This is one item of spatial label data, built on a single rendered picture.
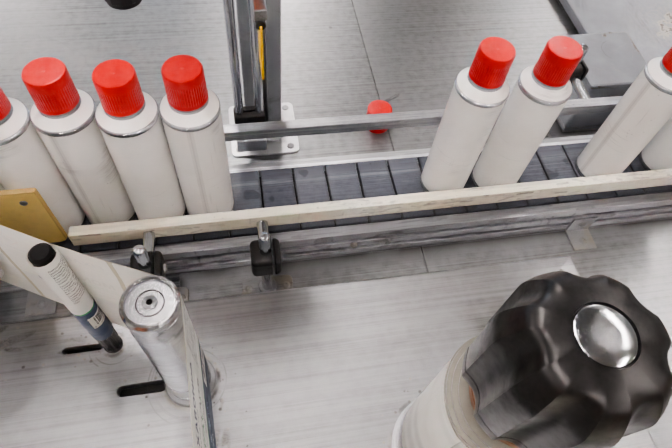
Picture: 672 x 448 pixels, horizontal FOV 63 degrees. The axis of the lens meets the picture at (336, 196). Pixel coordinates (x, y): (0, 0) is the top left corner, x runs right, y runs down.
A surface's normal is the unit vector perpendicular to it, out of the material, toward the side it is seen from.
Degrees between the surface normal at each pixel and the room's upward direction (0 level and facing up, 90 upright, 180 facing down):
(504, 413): 90
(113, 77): 3
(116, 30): 0
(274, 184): 0
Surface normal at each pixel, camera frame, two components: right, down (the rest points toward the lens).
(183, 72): 0.06, -0.59
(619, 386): 0.07, -0.40
